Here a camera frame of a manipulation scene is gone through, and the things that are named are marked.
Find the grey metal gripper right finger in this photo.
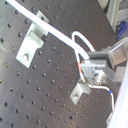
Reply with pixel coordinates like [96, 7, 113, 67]
[88, 47, 110, 61]

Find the small metal cable clip bracket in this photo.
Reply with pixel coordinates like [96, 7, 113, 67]
[70, 82, 91, 104]

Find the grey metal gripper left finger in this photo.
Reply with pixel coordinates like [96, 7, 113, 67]
[80, 61, 114, 84]

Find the black perforated breadboard plate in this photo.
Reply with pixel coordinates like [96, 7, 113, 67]
[0, 0, 116, 128]

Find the thin white sensor wire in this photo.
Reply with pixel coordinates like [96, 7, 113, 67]
[70, 30, 116, 111]

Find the large metal cable clip bracket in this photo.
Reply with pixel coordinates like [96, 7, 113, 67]
[15, 10, 50, 65]

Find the aluminium frame post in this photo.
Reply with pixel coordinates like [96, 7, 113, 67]
[106, 0, 128, 30]

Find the thick white cable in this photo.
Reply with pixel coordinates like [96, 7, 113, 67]
[6, 0, 91, 61]

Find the blue object at edge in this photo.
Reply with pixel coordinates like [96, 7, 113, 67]
[117, 21, 127, 38]

